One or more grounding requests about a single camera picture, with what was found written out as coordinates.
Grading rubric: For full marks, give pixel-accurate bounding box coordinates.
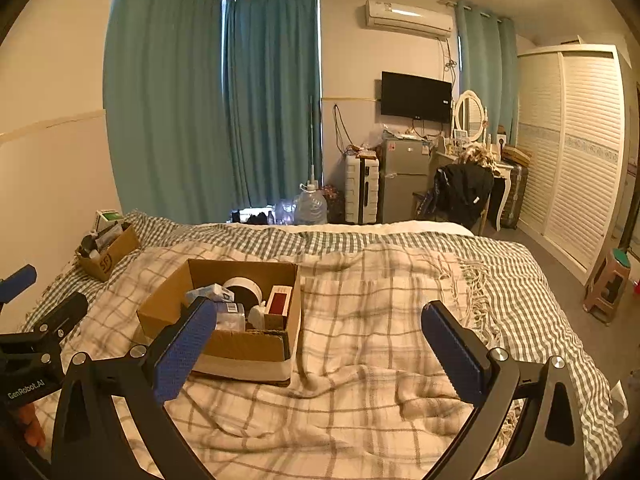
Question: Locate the small cardboard box with items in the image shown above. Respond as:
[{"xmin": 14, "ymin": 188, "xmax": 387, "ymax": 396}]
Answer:
[{"xmin": 76, "ymin": 209, "xmax": 140, "ymax": 282}]

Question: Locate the large clear water jug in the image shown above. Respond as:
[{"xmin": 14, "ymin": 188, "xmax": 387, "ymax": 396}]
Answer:
[{"xmin": 294, "ymin": 181, "xmax": 328, "ymax": 226}]

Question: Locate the dark suitcase by wardrobe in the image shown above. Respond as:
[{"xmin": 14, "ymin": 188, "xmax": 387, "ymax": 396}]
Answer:
[{"xmin": 500, "ymin": 164, "xmax": 528, "ymax": 229}]

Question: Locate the teal window curtain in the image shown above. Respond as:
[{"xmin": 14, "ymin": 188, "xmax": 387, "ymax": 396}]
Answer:
[{"xmin": 103, "ymin": 0, "xmax": 322, "ymax": 223}]

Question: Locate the grey mini fridge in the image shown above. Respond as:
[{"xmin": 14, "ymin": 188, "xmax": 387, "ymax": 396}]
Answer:
[{"xmin": 378, "ymin": 138, "xmax": 431, "ymax": 223}]

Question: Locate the white bear figure blue star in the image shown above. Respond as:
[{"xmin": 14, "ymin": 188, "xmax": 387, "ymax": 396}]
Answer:
[{"xmin": 246, "ymin": 301, "xmax": 267, "ymax": 330}]

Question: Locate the white suitcase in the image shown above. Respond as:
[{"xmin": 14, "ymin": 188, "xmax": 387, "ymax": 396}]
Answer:
[{"xmin": 344, "ymin": 151, "xmax": 380, "ymax": 226}]

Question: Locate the white dressing table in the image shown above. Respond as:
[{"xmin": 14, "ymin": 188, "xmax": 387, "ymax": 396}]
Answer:
[{"xmin": 434, "ymin": 142, "xmax": 516, "ymax": 233}]

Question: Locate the clear plastic water bottle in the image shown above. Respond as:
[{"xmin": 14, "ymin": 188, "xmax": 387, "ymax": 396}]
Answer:
[{"xmin": 214, "ymin": 302, "xmax": 246, "ymax": 332}]

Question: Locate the white wall air conditioner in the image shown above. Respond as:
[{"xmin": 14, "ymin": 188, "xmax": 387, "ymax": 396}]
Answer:
[{"xmin": 364, "ymin": 0, "xmax": 454, "ymax": 39}]

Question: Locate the beige plaid blanket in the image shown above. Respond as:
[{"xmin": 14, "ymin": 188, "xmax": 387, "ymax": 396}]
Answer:
[{"xmin": 34, "ymin": 239, "xmax": 507, "ymax": 480}]

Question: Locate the green checked bed sheet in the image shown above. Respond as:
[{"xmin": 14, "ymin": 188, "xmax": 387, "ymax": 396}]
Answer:
[{"xmin": 27, "ymin": 212, "xmax": 622, "ymax": 479}]

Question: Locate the blue white tissue pack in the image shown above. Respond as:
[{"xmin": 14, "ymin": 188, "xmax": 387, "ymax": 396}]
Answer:
[{"xmin": 183, "ymin": 283, "xmax": 234, "ymax": 306}]

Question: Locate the small brown stool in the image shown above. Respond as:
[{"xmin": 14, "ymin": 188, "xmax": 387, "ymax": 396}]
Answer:
[{"xmin": 582, "ymin": 248, "xmax": 631, "ymax": 325}]

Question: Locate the white louvered wardrobe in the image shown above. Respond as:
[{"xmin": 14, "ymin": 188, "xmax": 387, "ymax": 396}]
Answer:
[{"xmin": 516, "ymin": 44, "xmax": 637, "ymax": 283}]

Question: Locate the white oval vanity mirror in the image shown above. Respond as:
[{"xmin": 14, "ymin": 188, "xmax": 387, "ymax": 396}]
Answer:
[{"xmin": 452, "ymin": 90, "xmax": 488, "ymax": 143}]

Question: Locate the teal curtain by wardrobe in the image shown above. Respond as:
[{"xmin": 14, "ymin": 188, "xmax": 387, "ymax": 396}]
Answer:
[{"xmin": 456, "ymin": 0, "xmax": 518, "ymax": 142}]

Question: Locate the black jacket on chair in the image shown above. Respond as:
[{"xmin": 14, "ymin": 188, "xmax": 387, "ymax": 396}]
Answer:
[{"xmin": 414, "ymin": 164, "xmax": 495, "ymax": 230}]

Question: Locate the black wall television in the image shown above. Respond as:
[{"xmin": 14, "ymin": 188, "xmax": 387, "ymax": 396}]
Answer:
[{"xmin": 380, "ymin": 72, "xmax": 452, "ymax": 124}]

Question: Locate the tall brown red box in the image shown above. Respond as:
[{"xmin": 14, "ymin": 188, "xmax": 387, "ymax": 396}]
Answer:
[{"xmin": 264, "ymin": 285, "xmax": 293, "ymax": 330}]

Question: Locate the person's left hand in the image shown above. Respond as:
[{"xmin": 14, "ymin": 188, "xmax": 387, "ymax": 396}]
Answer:
[{"xmin": 11, "ymin": 403, "xmax": 46, "ymax": 448}]

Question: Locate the large open cardboard box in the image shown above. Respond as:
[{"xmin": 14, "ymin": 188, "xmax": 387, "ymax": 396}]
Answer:
[{"xmin": 138, "ymin": 259, "xmax": 302, "ymax": 384}]

